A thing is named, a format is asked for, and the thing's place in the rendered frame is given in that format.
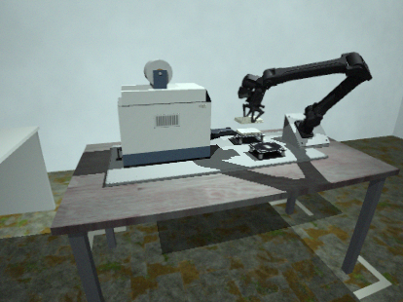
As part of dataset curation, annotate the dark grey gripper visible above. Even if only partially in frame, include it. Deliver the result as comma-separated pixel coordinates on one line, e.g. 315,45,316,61
242,94,265,123

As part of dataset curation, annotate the white foil roll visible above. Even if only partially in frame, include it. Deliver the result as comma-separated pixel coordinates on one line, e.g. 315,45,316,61
144,59,173,85

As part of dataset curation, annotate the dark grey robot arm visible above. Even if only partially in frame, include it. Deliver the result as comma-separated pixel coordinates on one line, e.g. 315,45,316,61
238,52,372,138

